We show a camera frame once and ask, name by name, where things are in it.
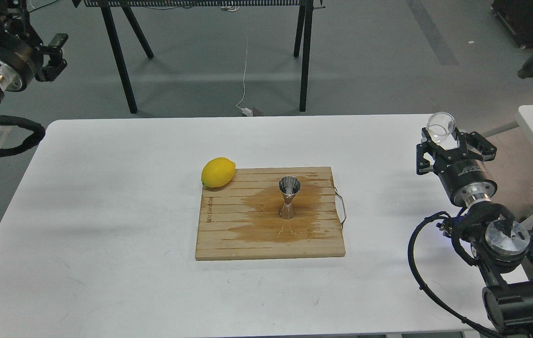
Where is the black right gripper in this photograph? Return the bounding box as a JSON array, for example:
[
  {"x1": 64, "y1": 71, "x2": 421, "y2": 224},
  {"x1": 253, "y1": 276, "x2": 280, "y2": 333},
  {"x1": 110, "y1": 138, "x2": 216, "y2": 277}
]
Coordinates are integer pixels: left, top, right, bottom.
[{"x1": 415, "y1": 129, "x2": 498, "y2": 208}]

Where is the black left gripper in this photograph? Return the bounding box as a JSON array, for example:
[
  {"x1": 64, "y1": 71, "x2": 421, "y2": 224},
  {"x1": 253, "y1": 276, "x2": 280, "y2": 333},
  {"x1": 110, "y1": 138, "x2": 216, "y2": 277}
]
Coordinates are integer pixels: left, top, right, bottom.
[{"x1": 0, "y1": 0, "x2": 69, "y2": 92}]

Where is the clear glass cup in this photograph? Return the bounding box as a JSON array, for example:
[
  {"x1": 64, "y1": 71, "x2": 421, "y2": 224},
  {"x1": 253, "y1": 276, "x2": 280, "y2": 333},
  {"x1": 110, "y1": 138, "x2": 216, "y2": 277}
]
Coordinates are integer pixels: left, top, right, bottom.
[{"x1": 426, "y1": 112, "x2": 456, "y2": 144}]

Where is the steel double jigger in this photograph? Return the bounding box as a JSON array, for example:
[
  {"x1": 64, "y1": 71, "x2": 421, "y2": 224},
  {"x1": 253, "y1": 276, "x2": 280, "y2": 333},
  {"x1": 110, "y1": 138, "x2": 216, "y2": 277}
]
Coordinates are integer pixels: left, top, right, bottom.
[{"x1": 279, "y1": 176, "x2": 302, "y2": 220}]

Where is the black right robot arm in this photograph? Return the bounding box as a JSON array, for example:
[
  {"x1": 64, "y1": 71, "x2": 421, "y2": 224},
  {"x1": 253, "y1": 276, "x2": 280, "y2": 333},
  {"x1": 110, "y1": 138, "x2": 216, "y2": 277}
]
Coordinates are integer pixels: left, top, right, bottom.
[{"x1": 407, "y1": 128, "x2": 533, "y2": 338}]

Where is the black equipment cart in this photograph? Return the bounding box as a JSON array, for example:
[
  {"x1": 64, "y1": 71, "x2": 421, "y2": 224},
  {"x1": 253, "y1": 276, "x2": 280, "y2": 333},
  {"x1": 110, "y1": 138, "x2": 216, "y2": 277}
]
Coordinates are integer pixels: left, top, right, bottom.
[{"x1": 491, "y1": 0, "x2": 533, "y2": 49}]

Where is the black metal trestle table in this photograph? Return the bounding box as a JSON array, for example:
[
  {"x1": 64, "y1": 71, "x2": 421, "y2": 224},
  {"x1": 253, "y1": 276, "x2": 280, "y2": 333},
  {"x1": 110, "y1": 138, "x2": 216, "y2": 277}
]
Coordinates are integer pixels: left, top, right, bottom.
[{"x1": 71, "y1": 0, "x2": 326, "y2": 114}]

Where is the wooden cutting board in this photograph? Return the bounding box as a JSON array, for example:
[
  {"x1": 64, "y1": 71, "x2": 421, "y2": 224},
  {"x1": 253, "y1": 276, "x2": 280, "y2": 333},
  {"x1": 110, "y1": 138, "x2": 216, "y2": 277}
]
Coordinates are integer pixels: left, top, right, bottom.
[{"x1": 194, "y1": 167, "x2": 346, "y2": 261}]

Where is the yellow lemon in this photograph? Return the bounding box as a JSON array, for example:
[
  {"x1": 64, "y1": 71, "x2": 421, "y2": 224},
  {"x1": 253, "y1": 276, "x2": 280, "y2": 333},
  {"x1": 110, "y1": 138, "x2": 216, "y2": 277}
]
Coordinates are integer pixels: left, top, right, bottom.
[{"x1": 201, "y1": 157, "x2": 236, "y2": 188}]

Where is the white charging cable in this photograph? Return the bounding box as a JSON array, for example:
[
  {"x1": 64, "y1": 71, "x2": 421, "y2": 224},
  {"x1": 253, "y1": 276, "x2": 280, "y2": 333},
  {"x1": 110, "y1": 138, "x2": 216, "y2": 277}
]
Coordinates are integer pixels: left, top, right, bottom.
[{"x1": 236, "y1": 38, "x2": 254, "y2": 116}]

